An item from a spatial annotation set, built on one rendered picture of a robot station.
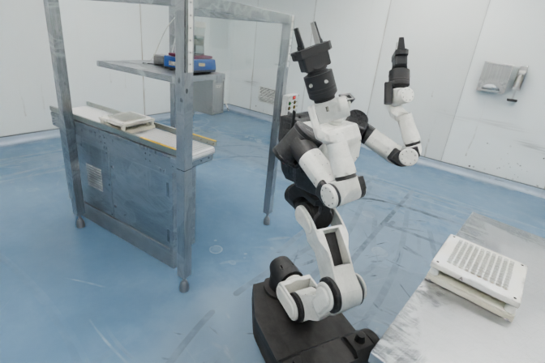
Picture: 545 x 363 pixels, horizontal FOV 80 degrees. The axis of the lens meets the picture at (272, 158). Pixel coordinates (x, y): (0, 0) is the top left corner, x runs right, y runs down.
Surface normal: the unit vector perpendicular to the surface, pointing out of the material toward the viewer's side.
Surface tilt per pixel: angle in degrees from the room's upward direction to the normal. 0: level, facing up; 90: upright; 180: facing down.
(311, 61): 83
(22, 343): 0
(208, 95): 90
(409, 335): 0
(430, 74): 90
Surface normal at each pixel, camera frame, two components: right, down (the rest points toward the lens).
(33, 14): 0.80, 0.29
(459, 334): 0.10, -0.93
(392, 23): -0.59, 0.23
